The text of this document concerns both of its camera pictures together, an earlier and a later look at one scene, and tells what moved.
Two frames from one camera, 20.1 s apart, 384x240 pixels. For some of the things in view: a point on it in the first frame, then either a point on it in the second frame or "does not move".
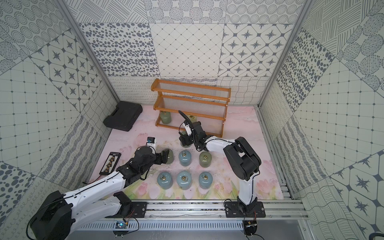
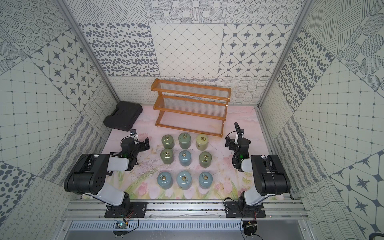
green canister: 166,117 -> 168,141
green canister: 170,156 does not move
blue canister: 164,179 does not move
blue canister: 185,158 does not move
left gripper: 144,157 -> 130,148
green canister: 205,159 does not move
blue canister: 205,180 does not move
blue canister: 184,179 does not move
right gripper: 184,139 -> 228,143
